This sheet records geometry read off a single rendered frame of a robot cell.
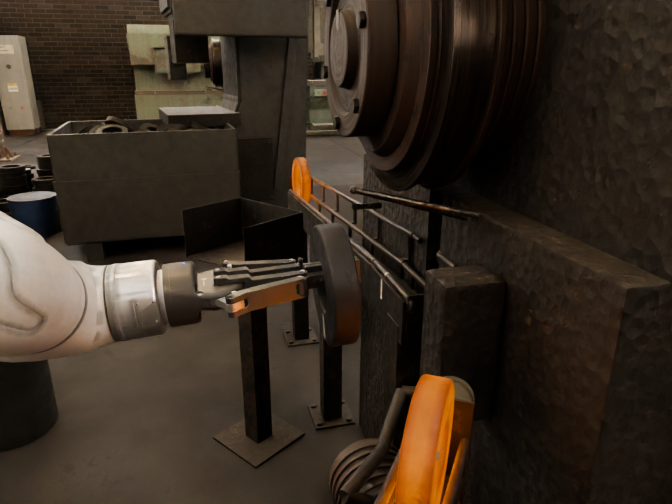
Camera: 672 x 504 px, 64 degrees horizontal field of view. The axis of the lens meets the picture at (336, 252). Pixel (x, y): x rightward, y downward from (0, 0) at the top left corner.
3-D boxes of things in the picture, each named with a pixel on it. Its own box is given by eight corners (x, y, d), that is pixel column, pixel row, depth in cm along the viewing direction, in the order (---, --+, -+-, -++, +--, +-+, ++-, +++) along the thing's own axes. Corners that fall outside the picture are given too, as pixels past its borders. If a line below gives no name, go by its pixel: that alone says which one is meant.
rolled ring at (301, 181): (303, 170, 192) (312, 169, 193) (292, 149, 206) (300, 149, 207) (301, 215, 202) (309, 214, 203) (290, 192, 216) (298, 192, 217)
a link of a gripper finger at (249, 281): (213, 275, 64) (213, 279, 62) (306, 263, 66) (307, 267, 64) (217, 305, 65) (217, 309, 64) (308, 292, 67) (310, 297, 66)
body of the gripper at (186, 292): (171, 309, 69) (244, 298, 71) (168, 340, 61) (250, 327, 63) (161, 254, 66) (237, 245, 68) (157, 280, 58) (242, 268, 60)
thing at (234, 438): (252, 402, 184) (240, 197, 160) (307, 435, 167) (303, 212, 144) (202, 431, 169) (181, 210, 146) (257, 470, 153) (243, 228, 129)
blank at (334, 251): (329, 212, 74) (305, 215, 73) (358, 236, 59) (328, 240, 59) (336, 317, 78) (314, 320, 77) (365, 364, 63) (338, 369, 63)
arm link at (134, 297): (116, 356, 60) (171, 347, 61) (99, 281, 57) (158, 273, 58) (126, 320, 68) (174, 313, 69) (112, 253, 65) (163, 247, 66)
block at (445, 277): (473, 392, 92) (486, 261, 84) (497, 420, 85) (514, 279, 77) (415, 401, 90) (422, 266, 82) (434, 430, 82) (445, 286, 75)
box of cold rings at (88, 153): (228, 215, 416) (221, 110, 390) (244, 247, 341) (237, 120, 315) (83, 226, 386) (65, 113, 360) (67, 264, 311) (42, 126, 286)
